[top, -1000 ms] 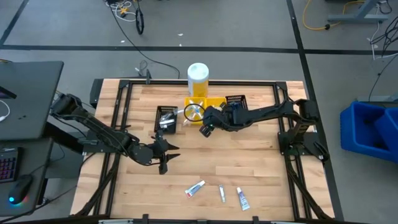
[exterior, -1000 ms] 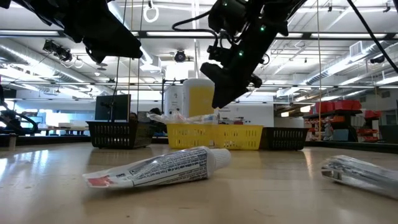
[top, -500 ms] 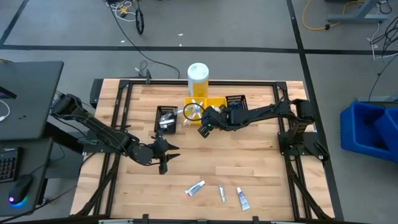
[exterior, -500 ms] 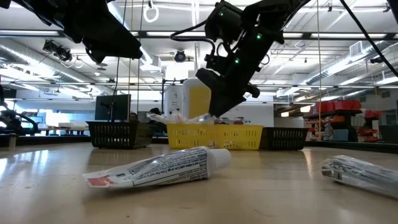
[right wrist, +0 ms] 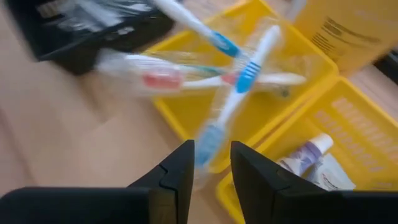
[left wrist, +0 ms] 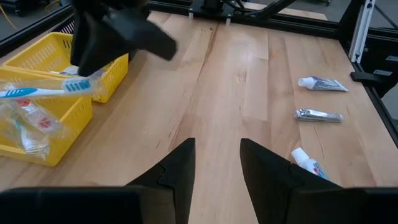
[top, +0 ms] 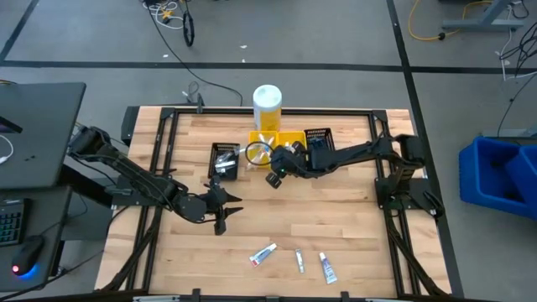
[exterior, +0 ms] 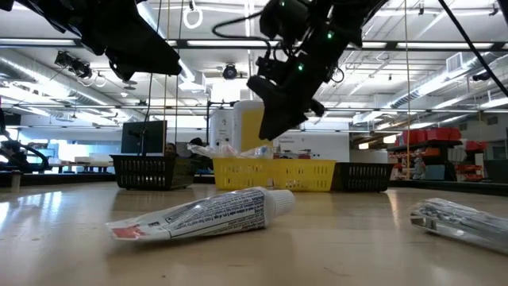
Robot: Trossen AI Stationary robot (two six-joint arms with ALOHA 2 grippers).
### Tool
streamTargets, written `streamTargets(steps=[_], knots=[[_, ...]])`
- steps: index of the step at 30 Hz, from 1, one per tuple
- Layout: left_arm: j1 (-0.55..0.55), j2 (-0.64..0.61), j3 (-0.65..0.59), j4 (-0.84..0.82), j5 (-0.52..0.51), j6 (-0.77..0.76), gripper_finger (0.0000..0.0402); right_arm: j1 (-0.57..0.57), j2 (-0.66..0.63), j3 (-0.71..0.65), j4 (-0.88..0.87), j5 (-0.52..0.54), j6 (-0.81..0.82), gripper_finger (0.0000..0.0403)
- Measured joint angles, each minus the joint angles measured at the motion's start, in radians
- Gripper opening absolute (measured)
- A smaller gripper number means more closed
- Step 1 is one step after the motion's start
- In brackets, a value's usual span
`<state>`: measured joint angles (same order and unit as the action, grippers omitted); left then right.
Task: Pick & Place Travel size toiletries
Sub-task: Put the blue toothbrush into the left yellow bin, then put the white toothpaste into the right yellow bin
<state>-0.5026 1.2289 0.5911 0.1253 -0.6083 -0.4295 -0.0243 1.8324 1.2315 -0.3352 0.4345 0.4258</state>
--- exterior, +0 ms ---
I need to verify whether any white printed panel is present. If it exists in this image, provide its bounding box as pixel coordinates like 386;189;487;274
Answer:
273;130;351;163

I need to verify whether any dark storage bin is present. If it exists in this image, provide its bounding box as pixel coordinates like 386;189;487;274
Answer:
483;158;508;184

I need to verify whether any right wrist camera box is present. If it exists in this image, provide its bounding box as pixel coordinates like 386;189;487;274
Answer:
256;55;287;83

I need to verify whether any small clear packet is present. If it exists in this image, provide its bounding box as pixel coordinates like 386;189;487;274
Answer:
410;197;508;256

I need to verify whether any thin black hanging cable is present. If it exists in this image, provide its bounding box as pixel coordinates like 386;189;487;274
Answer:
140;0;163;156

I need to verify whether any black monitor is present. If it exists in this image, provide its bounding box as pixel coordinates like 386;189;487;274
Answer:
120;119;168;156

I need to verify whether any black clamp post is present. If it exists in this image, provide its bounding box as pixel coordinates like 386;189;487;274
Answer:
129;129;147;157

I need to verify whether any white hanging ring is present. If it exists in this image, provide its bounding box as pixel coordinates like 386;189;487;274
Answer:
182;4;204;30

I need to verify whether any shelf with red bins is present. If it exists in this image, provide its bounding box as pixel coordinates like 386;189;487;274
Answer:
387;126;488;183

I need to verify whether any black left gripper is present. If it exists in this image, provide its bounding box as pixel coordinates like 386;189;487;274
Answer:
79;0;183;83

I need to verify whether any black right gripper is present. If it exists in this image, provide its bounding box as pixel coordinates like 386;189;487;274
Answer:
246;33;350;141

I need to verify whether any yellow plastic basket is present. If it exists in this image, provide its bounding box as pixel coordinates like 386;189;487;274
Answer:
212;157;275;191
271;158;337;193

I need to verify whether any black overhead camera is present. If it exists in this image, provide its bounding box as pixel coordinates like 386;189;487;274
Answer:
221;62;239;81

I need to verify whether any white ceiling air vent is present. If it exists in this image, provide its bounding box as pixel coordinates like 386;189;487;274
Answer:
446;51;464;74

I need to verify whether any blue toothbrush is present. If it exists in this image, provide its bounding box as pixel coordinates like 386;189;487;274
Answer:
240;144;275;160

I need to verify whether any white yellow wipes canister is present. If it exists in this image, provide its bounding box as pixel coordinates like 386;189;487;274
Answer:
233;99;275;160

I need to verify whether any black aluminium table frame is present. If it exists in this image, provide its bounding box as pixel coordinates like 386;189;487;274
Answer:
0;169;508;198

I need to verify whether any white appliance box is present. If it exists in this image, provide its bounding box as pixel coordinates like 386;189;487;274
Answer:
209;107;236;150

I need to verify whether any black ceiling camera cluster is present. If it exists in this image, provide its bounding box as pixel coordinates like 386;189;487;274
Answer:
53;49;94;80

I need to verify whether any white toothpaste tube red end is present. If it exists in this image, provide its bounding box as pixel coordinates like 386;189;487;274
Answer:
105;186;297;243

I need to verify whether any black plastic basket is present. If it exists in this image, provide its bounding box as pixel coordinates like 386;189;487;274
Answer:
330;161;395;194
110;154;198;191

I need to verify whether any green toothbrush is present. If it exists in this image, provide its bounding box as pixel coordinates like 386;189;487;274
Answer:
187;142;223;159

